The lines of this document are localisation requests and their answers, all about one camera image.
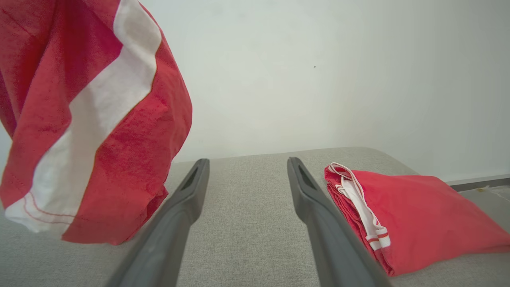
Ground red jersey with white sleeves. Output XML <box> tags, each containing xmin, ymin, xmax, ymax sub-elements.
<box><xmin>324</xmin><ymin>162</ymin><xmax>510</xmax><ymax>277</ymax></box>

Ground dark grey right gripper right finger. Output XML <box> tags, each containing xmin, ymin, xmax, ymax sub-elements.
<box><xmin>286</xmin><ymin>156</ymin><xmax>394</xmax><ymax>287</ymax></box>

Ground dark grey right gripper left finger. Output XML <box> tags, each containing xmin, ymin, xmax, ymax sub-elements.
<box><xmin>105</xmin><ymin>158</ymin><xmax>211</xmax><ymax>287</ymax></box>

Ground white and dark baseboard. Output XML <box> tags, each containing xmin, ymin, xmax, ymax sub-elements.
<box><xmin>445</xmin><ymin>174</ymin><xmax>510</xmax><ymax>192</ymax></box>

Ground red shorts with white stripe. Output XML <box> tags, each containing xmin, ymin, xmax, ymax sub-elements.
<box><xmin>0</xmin><ymin>0</ymin><xmax>193</xmax><ymax>246</ymax></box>

